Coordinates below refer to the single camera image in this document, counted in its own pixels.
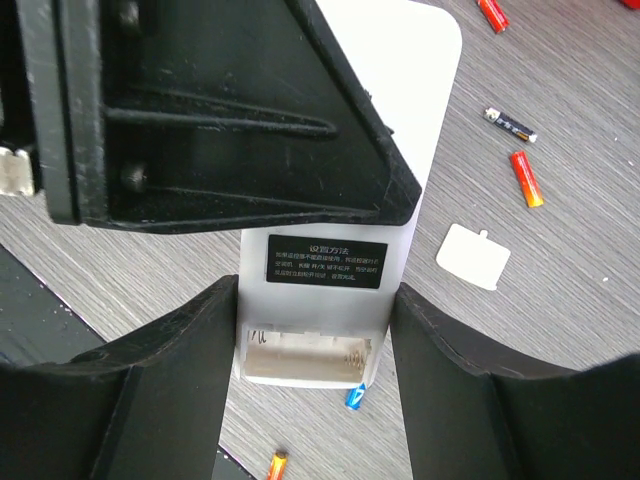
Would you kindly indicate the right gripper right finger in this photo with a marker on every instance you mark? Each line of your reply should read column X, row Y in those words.
column 474, row 408

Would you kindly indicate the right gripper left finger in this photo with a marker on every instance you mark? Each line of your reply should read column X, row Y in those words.
column 148, row 405

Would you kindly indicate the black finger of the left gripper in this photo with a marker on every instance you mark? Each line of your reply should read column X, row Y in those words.
column 166, row 117

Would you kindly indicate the white battery cover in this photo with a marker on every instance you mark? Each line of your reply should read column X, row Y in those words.
column 472, row 257

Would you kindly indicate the white remote control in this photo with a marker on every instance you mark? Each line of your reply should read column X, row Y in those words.
column 315, row 295

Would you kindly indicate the blue battery right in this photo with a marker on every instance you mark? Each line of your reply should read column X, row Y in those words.
column 355, row 396

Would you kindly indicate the red battery near base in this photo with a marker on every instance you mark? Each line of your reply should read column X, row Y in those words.
column 278, row 466

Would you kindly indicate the red orange battery centre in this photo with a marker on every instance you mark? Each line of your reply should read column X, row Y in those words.
column 527, row 180

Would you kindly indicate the black battery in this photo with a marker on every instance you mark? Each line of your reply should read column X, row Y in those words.
column 508, row 124

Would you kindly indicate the red battery near tray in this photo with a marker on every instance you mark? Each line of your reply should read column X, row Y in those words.
column 494, row 15

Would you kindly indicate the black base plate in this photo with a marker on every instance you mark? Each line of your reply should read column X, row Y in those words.
column 36, row 325

